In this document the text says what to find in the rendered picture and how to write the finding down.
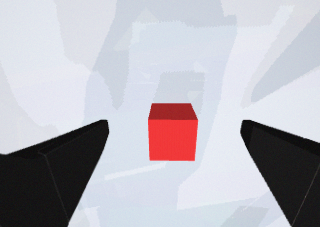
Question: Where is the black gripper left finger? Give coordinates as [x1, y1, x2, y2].
[0, 120, 109, 227]

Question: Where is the red block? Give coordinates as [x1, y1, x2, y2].
[148, 103, 198, 161]

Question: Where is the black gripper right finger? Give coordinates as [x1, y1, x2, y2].
[240, 120, 320, 227]

